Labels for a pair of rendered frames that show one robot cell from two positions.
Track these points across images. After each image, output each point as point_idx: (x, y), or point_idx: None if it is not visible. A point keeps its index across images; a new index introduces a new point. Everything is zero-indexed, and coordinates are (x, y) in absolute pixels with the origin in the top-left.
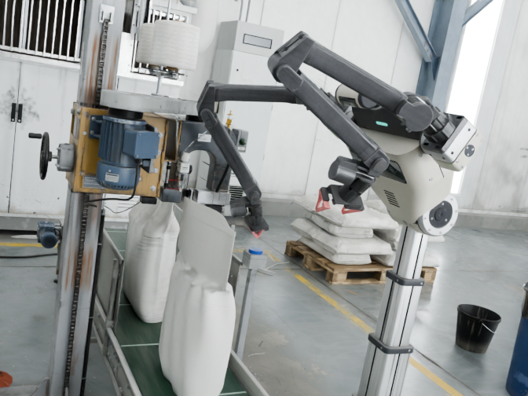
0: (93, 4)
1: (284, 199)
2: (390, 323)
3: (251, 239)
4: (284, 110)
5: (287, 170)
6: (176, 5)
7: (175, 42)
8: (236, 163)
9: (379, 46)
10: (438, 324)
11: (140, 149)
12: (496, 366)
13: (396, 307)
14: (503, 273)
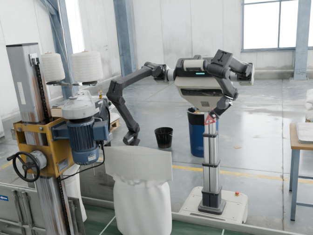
0: (24, 55)
1: (9, 116)
2: (213, 155)
3: (17, 148)
4: None
5: (4, 100)
6: None
7: (96, 65)
8: (129, 117)
9: (25, 11)
10: (145, 143)
11: (106, 134)
12: (180, 148)
13: (214, 147)
14: (135, 107)
